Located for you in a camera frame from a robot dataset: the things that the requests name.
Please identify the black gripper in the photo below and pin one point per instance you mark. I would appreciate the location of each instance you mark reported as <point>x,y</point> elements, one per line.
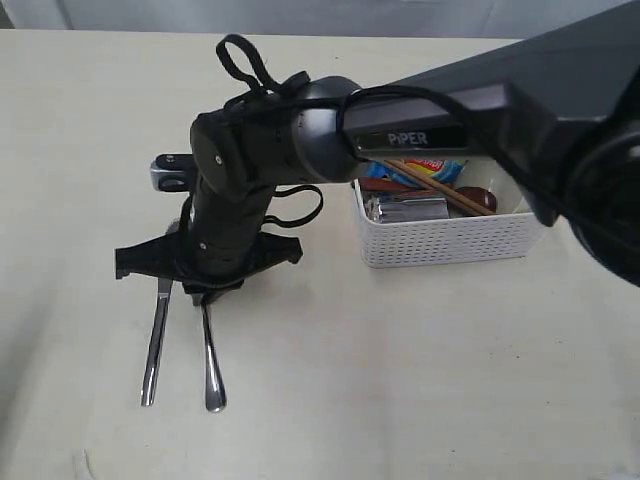
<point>217,245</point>

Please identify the silver metal table knife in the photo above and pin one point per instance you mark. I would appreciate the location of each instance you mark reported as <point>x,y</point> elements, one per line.
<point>153,359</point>

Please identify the silver metal fork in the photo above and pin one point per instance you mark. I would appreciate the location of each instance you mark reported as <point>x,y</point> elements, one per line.
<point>214,390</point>

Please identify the brown wooden chopstick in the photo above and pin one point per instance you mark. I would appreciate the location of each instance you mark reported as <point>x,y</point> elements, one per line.
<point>440,187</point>
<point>430,192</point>

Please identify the white perforated plastic basket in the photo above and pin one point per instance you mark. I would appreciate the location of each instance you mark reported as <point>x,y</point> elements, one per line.
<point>510,233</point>

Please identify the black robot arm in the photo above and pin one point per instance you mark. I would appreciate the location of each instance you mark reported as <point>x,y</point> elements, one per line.
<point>559,113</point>

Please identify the silver foil packet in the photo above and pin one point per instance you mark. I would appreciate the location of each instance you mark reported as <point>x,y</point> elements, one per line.
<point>389,209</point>

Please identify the blue potato chips bag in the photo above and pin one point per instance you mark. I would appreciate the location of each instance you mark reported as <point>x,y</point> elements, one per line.
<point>443,171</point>

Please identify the dark brown wooden spoon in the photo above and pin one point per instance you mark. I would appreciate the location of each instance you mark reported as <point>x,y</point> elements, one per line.
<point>480,196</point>

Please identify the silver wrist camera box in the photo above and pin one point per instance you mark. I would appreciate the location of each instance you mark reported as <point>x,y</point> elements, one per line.
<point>173,173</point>

